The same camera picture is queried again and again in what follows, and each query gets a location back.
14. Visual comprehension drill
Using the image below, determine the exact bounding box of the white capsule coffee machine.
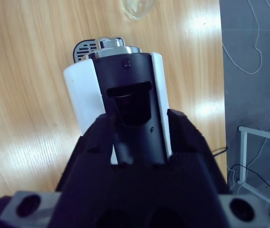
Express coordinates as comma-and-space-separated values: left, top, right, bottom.
63, 37, 173, 165

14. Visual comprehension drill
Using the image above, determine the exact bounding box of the white metal frame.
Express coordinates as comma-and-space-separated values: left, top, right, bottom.
237, 125, 270, 214

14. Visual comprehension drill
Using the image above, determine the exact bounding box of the white floor cable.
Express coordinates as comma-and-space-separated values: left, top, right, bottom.
222, 0, 270, 133

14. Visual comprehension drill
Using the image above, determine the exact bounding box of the clear drinking glass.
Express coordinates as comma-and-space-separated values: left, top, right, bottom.
121, 0, 159, 21

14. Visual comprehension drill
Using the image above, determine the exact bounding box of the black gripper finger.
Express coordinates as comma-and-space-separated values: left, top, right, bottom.
77, 114, 114, 155
167, 108, 213, 158

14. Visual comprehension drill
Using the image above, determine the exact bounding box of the thin black cable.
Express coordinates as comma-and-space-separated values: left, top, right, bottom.
212, 142, 270, 200

